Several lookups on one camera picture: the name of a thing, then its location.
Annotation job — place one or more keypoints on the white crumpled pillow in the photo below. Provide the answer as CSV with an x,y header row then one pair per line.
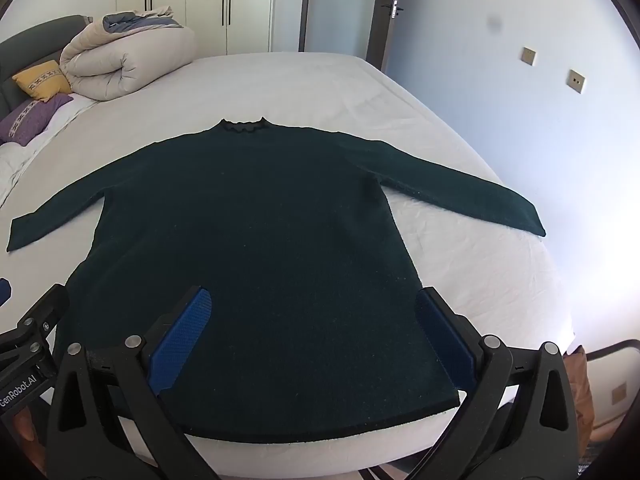
x,y
16,158

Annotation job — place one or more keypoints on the dark grey headboard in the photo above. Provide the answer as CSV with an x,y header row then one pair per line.
x,y
38,44

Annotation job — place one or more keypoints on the purple patterned pillow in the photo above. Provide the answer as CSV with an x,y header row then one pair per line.
x,y
30,119

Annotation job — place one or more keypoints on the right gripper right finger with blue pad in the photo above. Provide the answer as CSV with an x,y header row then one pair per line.
x,y
453,338

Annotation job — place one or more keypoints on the folded beige duvet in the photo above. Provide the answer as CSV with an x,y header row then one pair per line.
x,y
123,52

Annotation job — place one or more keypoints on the yellow patterned pillow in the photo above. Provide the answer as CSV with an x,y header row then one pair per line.
x,y
43,82

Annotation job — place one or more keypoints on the low beige wall socket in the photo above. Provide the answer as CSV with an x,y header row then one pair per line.
x,y
619,393

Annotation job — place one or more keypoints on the person's left hand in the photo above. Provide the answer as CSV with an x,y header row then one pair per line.
x,y
24,427

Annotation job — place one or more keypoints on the upper beige wall switch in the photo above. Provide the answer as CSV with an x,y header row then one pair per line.
x,y
528,56

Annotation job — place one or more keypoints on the lower beige wall socket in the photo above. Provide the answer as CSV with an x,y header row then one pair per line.
x,y
575,81

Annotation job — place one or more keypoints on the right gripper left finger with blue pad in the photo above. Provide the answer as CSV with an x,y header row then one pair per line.
x,y
172,338

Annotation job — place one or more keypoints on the dark green knit sweater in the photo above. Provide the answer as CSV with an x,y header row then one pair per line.
x,y
313,332

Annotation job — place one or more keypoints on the grey door with handle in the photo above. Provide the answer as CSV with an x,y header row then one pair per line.
x,y
359,28

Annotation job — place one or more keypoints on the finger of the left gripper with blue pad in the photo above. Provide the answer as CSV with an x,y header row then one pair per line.
x,y
5,291

